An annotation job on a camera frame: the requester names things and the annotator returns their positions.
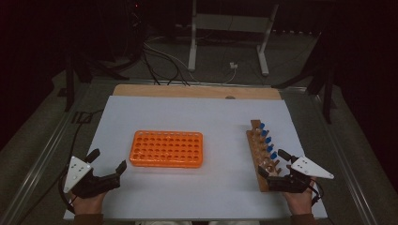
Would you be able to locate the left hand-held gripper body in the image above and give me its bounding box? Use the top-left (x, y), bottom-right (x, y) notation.
top-left (63, 156), bottom-right (121, 200)

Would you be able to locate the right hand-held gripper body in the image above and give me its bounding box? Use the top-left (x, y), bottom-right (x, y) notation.
top-left (266, 156), bottom-right (335, 194)

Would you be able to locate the wooden test tube rack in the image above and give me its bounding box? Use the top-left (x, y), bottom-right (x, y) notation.
top-left (245, 119), bottom-right (283, 192)

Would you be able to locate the orange plastic test tube rack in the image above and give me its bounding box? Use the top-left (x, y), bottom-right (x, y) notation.
top-left (129, 129), bottom-right (205, 169)

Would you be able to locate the person's left hand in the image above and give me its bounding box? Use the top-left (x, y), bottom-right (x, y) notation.
top-left (70, 192), bottom-right (107, 216)

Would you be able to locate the person's right hand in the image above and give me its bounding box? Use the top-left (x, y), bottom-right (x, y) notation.
top-left (283, 177), bottom-right (316, 216)

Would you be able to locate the black tripod stand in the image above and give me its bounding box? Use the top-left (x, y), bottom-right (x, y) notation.
top-left (62, 51), bottom-right (130, 113)
top-left (271, 31), bottom-right (338, 125)

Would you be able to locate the white table sheet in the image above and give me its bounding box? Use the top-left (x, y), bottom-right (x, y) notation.
top-left (63, 95), bottom-right (328, 221)

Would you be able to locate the grey metal stand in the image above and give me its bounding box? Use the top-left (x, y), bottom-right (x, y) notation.
top-left (187, 0), bottom-right (280, 77)

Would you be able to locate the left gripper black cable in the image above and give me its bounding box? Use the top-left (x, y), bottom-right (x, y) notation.
top-left (57, 109), bottom-right (104, 217)

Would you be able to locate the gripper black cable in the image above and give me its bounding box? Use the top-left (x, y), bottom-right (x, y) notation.
top-left (57, 109), bottom-right (104, 217)
top-left (309, 179), bottom-right (324, 207)

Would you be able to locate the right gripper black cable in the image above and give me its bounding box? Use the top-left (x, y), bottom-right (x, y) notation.
top-left (309, 179), bottom-right (324, 207)

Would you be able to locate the white cable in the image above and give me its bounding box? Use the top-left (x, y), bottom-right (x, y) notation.
top-left (219, 67), bottom-right (237, 85)

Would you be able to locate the bundle of black cables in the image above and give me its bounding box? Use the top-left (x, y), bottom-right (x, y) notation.
top-left (141, 40), bottom-right (191, 87)

